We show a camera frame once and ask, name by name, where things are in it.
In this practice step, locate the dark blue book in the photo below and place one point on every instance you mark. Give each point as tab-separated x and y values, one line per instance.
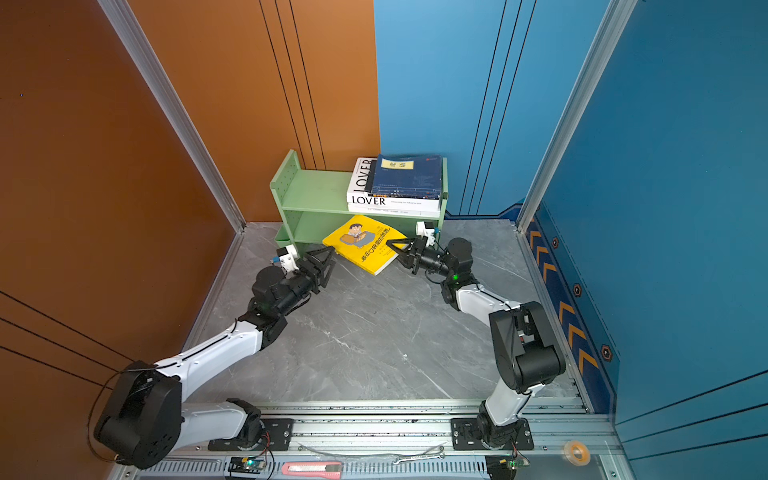
417	177

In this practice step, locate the yellow book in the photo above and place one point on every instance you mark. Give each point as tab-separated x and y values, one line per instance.
363	242

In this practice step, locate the white LOVER magazine book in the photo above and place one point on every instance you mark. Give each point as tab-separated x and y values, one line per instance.
360	198

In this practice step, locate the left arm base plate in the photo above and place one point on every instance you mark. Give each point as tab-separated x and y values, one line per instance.
270	433

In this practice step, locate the green wooden two-tier shelf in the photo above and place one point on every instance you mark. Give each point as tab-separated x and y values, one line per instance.
312	203

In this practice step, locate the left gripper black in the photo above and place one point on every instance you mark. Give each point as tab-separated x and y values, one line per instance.
312	275

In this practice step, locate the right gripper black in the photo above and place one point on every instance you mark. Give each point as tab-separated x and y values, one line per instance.
413	260

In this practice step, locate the red utility knife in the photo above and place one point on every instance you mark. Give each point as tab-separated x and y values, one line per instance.
329	470

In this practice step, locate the silver open-end wrench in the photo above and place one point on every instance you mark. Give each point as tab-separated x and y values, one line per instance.
427	455

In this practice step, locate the left green circuit board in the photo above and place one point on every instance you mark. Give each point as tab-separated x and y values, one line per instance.
249	467

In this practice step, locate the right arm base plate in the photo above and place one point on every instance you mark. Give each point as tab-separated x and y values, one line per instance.
471	434

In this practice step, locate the green circuit board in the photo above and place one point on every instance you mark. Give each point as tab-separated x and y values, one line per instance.
505	467
249	467

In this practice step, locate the right green circuit board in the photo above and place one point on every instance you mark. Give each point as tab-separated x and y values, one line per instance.
505	467

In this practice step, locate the aluminium rail frame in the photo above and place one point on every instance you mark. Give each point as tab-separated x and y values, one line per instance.
367	436

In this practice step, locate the white book with brown blocks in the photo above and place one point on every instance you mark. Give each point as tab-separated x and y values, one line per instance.
396	212

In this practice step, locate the green plastic side bin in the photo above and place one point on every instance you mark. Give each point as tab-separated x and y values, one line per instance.
283	238

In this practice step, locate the roll of clear tape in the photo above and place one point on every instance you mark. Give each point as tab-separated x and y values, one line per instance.
577	453

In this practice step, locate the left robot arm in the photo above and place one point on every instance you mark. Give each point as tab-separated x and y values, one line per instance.
148	414

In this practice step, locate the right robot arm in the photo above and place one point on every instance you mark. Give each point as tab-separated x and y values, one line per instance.
524	341

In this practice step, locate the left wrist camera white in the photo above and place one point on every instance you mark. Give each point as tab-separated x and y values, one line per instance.
287	258

